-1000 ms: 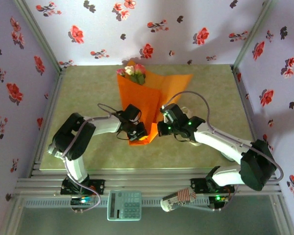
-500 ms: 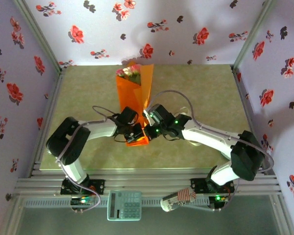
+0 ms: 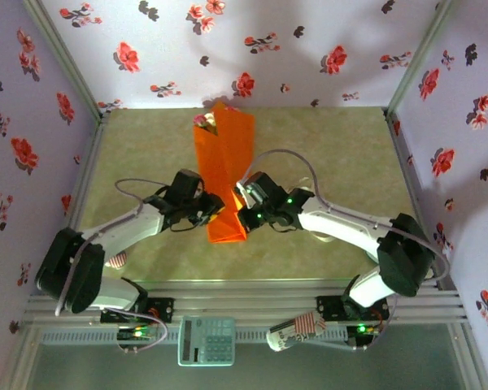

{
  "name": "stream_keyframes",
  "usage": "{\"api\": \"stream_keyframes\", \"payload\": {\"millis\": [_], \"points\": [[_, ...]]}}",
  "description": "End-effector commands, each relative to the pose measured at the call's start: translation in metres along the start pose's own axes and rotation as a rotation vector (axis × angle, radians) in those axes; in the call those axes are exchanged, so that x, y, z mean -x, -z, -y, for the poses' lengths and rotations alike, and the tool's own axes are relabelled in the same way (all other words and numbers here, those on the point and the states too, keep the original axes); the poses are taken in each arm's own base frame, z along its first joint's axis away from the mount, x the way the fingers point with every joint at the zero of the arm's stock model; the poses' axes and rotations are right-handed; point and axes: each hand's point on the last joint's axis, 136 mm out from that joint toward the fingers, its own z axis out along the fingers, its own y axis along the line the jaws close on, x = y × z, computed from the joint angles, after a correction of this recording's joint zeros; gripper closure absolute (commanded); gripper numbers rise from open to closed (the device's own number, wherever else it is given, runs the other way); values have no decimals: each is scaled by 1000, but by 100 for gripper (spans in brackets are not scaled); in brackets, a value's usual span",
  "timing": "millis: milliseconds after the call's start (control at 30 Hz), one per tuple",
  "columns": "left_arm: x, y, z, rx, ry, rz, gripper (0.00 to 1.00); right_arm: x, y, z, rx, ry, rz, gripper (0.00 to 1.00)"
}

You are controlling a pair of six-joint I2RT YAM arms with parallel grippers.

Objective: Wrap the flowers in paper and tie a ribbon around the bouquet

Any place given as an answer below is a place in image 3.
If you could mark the aluminium frame leg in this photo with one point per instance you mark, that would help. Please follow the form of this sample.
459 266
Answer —
19 357
469 357

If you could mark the wide aluminium frame beam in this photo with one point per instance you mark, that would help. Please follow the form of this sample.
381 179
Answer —
248 308

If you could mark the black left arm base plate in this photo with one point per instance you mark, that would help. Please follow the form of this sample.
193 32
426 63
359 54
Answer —
162 308

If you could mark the aluminium frame post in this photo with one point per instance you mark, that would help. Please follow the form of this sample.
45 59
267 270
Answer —
67 61
418 61

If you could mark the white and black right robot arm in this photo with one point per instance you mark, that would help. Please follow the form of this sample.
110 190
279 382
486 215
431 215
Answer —
341 225

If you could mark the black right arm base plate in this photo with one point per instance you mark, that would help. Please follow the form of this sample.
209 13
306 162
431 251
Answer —
329 308

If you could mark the white and pink rose stem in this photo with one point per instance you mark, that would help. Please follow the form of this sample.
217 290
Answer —
210 124

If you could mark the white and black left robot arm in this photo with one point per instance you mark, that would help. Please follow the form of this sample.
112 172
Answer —
126 229

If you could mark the aluminium frame side rail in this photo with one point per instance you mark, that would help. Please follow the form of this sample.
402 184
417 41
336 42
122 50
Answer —
87 162
406 162

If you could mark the pale green desk calculator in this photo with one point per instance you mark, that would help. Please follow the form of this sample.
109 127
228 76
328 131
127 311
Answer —
206 341

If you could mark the orange wrapping paper sheet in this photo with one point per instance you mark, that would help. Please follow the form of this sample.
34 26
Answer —
223 162

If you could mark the small pink rose stem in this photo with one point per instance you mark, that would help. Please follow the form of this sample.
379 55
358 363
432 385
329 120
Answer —
198 119

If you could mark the white satin ribbon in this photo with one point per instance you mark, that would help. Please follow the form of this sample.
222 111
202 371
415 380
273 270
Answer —
324 238

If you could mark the narrow aluminium frame beam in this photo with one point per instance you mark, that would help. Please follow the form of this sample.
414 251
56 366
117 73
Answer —
288 286

